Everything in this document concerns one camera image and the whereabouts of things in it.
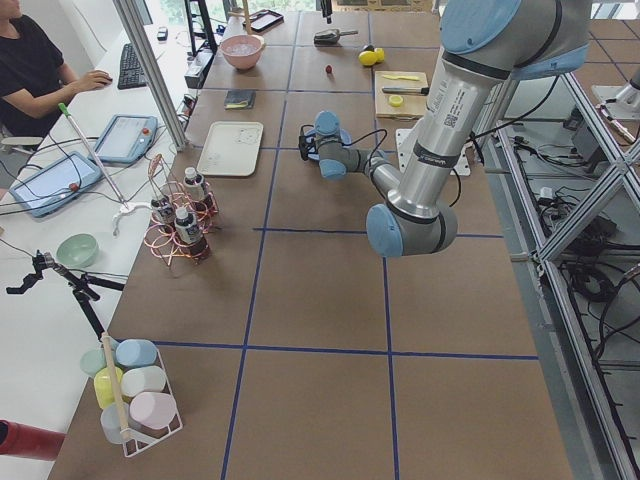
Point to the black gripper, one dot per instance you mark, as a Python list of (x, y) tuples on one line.
[(306, 148)]

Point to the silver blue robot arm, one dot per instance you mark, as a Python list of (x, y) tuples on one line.
[(483, 43)]

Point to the person's hand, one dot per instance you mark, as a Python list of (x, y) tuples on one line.
[(94, 80)]

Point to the cream bear serving tray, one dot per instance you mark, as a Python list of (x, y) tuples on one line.
[(231, 149)]

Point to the grey folded cloth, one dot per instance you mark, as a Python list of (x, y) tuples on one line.
[(239, 99)]

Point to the lemon half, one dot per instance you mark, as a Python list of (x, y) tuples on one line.
[(395, 100)]

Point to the wooden cutting board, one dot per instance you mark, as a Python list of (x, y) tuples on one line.
[(413, 106)]

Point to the yellow lemon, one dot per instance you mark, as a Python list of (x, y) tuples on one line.
[(379, 54), (368, 58)]

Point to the steel ice scoop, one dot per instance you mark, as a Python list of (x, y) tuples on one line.
[(331, 36)]

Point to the pink bowl with ice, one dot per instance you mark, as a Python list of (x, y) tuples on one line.
[(243, 51)]

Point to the dark drink bottle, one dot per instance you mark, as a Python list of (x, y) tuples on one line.
[(195, 186), (190, 234), (163, 212)]

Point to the yellow plastic knife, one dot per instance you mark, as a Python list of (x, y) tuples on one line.
[(401, 77)]

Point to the blue teach pendant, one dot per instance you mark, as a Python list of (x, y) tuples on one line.
[(126, 138), (54, 186)]

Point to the black keyboard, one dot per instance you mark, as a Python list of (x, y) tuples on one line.
[(131, 73)]

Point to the green bowl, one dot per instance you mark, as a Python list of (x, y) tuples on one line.
[(78, 251)]

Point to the person in black shirt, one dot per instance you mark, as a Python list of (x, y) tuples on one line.
[(35, 79)]

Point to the red bottle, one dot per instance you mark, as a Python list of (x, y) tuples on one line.
[(26, 441)]

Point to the black handled knife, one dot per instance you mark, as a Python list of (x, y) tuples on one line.
[(417, 91)]

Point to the copper wire bottle rack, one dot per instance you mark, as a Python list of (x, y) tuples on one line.
[(167, 246)]

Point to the aluminium frame post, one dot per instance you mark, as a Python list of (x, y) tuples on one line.
[(133, 26)]

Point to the white wire cup basket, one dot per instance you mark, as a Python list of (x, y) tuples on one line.
[(133, 391)]

